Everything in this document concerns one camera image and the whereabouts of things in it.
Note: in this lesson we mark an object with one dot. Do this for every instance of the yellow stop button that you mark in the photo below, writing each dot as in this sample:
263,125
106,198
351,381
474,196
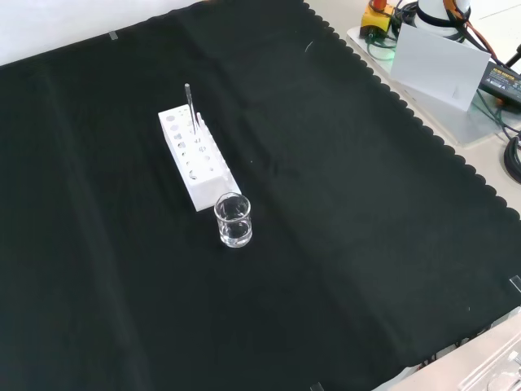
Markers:
372,21

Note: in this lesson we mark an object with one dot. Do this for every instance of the small clear glass beaker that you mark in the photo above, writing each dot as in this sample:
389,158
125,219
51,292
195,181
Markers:
234,233

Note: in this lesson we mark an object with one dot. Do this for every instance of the white test tube rack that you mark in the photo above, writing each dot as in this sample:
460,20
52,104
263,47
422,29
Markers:
203,187

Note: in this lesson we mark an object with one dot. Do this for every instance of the pale white board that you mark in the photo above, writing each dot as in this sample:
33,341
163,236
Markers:
435,65

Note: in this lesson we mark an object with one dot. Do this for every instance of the black bench cloth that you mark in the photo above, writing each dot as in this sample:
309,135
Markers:
285,285

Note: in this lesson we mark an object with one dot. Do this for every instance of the clear glass rod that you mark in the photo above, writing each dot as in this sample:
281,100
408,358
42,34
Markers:
188,97

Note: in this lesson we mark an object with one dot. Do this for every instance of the clear cloth clip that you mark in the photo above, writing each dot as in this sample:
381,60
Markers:
515,283
316,387
114,36

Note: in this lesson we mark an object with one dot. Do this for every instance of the black power adapter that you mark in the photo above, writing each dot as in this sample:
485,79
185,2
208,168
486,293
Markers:
502,81

